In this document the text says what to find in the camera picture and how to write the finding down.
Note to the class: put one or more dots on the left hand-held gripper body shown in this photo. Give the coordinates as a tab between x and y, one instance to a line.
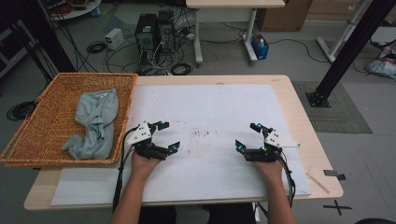
146	149

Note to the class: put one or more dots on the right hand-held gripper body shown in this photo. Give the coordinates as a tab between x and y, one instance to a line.
277	140

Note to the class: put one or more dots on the grey printed T-shirt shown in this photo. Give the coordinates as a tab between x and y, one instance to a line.
96	124

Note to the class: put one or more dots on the wicker basket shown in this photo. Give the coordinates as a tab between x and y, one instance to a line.
46	124

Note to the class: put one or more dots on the person's left hand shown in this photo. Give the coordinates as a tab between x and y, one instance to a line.
143	166

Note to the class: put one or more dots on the person's right hand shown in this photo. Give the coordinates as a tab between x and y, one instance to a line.
271	171

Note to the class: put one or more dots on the white foam mat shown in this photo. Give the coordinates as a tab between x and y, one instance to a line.
202	105

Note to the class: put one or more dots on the thin wooden stick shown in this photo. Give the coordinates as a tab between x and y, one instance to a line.
317	183

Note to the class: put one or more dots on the black tape piece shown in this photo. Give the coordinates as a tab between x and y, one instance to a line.
330	172

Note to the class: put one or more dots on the person's dark pants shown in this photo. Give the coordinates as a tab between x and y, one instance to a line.
229	214

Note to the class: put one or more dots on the grey floor mat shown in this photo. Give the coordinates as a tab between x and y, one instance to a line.
342	115

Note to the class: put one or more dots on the blue box with bottle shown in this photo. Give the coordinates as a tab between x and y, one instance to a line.
260	51

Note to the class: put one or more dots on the large black computer tower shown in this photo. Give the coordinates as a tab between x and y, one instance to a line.
145	37

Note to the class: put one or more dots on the black tape cross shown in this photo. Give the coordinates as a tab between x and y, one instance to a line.
337	207

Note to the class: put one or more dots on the small black computer tower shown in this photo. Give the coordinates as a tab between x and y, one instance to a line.
166	31

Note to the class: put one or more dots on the white power supply box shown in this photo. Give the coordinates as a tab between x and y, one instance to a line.
113	39

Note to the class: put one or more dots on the cardboard box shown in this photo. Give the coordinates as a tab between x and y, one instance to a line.
283	17

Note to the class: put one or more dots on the white metal stand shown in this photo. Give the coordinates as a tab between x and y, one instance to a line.
337	43

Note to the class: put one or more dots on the white-legged desk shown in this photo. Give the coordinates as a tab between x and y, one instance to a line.
233	3

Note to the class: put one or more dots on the dark rounded object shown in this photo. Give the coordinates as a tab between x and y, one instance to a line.
373	221

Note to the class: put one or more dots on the white plastic bag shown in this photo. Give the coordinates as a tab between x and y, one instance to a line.
384	65

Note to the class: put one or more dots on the round white table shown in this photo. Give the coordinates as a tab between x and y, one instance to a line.
77	13

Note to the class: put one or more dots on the dark metal rack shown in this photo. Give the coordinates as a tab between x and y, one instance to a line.
12	43

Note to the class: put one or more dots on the black metal post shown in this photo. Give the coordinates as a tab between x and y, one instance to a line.
46	34
351	46

